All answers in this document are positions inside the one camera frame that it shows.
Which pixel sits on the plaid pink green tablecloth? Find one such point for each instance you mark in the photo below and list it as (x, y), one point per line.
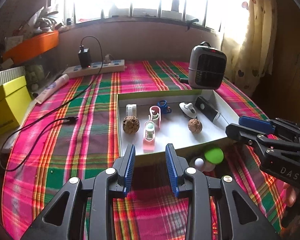
(74, 134)

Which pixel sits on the pink holder with grey stone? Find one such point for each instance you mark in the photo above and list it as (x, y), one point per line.
(149, 136)

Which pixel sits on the large brown walnut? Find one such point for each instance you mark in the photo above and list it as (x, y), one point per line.
(131, 124)

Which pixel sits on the green round lid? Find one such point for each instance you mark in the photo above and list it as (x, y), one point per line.
(214, 155)

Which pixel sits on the white power strip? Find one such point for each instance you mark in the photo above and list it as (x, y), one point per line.
(94, 68)

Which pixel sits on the small brown walnut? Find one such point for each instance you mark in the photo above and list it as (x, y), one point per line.
(195, 126)

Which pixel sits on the white round knob device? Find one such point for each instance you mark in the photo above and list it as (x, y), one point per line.
(188, 110)

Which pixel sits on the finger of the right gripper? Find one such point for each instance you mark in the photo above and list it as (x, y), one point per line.
(257, 124)
(245, 135)

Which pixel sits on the pink white plastic clip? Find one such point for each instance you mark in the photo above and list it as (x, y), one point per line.
(155, 115)

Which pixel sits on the blue orange small toy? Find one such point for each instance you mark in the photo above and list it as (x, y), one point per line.
(164, 107)

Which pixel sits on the yellow cardboard box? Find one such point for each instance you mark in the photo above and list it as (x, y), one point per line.
(14, 101)

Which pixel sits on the white ball in round case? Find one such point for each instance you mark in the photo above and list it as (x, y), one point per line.
(202, 164)

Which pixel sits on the grey portable heater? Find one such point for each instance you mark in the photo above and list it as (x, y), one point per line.
(206, 67)

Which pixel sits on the white plug on strip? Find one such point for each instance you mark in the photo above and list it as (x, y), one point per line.
(108, 58)

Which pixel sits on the white tape roll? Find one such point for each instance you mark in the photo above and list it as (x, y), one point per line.
(131, 109)

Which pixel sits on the pink white cream tube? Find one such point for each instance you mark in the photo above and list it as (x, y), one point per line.
(56, 85)

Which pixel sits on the green white cardboard box tray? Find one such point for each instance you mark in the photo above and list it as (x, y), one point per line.
(174, 126)

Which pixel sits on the black flashlight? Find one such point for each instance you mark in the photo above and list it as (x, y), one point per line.
(207, 109)

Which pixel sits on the cream patterned curtain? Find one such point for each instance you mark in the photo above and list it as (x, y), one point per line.
(249, 37)

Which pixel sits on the striped white box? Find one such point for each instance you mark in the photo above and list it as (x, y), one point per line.
(11, 74)

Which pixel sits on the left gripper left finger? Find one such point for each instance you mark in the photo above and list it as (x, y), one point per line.
(64, 215)

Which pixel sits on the black charger adapter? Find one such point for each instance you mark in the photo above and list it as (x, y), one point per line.
(84, 57)

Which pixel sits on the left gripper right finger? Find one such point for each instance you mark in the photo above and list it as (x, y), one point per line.
(237, 215)

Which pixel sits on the orange plastic tray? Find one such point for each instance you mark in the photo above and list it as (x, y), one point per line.
(32, 47)

